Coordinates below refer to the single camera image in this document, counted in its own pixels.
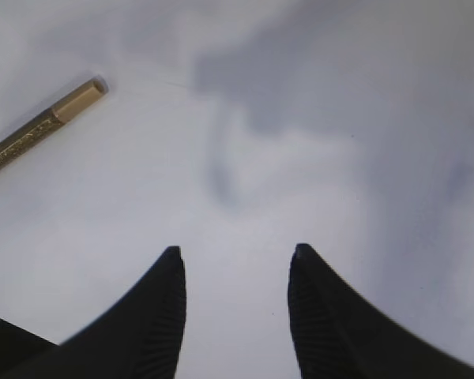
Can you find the gold glitter pen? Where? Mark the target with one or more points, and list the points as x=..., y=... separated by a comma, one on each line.
x=51, y=120

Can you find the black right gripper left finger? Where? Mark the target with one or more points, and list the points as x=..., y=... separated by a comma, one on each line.
x=140, y=336

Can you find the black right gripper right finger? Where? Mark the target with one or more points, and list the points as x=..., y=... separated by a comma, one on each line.
x=337, y=333

